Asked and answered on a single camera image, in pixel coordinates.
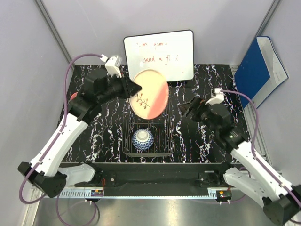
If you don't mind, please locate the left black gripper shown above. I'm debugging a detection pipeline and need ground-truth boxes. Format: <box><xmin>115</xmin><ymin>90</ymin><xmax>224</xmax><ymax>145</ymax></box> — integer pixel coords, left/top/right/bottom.
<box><xmin>98</xmin><ymin>70</ymin><xmax>142</xmax><ymax>104</ymax></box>

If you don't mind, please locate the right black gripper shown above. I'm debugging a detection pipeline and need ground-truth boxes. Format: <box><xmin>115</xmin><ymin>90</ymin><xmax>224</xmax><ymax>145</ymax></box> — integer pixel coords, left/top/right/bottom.
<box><xmin>177</xmin><ymin>96</ymin><xmax>219</xmax><ymax>135</ymax></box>

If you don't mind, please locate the cream pink plate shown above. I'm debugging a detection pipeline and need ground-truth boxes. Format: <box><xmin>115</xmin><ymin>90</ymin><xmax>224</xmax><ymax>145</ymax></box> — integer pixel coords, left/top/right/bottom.
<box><xmin>129</xmin><ymin>69</ymin><xmax>169</xmax><ymax>120</ymax></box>

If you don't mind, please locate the blue white patterned bowl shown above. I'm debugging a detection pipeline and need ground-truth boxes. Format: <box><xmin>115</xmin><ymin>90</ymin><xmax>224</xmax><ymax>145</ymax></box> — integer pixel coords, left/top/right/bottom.
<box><xmin>132</xmin><ymin>129</ymin><xmax>154</xmax><ymax>152</ymax></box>

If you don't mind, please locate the pink plastic cup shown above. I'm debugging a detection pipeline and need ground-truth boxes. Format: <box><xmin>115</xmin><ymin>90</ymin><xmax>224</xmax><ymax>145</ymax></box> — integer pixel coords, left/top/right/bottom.
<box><xmin>70</xmin><ymin>92</ymin><xmax>78</xmax><ymax>100</ymax></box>

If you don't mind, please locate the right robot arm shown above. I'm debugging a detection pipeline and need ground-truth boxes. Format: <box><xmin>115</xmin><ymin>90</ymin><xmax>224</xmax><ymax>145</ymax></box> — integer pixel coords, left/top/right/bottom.
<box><xmin>179</xmin><ymin>97</ymin><xmax>301</xmax><ymax>226</ymax></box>

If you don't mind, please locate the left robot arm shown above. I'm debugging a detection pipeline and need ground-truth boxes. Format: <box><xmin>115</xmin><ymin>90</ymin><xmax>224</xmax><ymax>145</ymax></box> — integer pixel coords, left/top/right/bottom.
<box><xmin>18</xmin><ymin>69</ymin><xmax>142</xmax><ymax>198</ymax></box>

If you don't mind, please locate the white whiteboard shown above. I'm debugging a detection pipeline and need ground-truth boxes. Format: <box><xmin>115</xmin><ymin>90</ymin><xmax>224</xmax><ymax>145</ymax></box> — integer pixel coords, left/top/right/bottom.
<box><xmin>123</xmin><ymin>30</ymin><xmax>194</xmax><ymax>82</ymax></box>

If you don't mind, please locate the blue folder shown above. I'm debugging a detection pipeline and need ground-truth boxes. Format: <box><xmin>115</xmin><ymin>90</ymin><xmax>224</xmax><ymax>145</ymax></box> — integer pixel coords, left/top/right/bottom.
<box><xmin>235</xmin><ymin>36</ymin><xmax>289</xmax><ymax>108</ymax></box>

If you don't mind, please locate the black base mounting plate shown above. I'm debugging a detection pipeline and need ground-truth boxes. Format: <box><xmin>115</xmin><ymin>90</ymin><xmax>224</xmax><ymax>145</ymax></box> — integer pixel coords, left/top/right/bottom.
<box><xmin>56</xmin><ymin>161</ymin><xmax>254</xmax><ymax>197</ymax></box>

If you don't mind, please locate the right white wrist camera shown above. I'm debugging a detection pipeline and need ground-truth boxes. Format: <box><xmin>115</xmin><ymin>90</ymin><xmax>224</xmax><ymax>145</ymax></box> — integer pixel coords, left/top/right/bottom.
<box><xmin>205</xmin><ymin>88</ymin><xmax>224</xmax><ymax>105</ymax></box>

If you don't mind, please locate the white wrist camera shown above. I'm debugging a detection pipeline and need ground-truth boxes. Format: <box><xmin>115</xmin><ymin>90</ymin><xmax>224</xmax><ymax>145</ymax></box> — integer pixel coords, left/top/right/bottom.
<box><xmin>105</xmin><ymin>55</ymin><xmax>122</xmax><ymax>78</ymax></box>
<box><xmin>205</xmin><ymin>88</ymin><xmax>224</xmax><ymax>105</ymax></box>

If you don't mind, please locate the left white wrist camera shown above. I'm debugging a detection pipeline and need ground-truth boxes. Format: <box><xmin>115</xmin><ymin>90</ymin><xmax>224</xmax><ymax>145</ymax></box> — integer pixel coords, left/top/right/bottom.
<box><xmin>105</xmin><ymin>55</ymin><xmax>122</xmax><ymax>78</ymax></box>

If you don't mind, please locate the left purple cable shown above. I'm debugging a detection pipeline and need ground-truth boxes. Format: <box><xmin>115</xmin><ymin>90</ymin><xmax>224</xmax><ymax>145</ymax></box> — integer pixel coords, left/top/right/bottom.
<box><xmin>19</xmin><ymin>53</ymin><xmax>106</xmax><ymax>226</ymax></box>

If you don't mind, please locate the grey wire dish rack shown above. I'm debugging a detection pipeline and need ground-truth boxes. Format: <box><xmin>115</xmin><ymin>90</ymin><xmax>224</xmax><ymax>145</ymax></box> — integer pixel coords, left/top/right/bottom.
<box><xmin>122</xmin><ymin>103</ymin><xmax>175</xmax><ymax>158</ymax></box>

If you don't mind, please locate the white slotted cable duct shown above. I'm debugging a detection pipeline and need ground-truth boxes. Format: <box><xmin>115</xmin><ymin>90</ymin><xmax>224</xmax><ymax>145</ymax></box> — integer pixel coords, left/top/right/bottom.
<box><xmin>59</xmin><ymin>189</ymin><xmax>104</xmax><ymax>199</ymax></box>

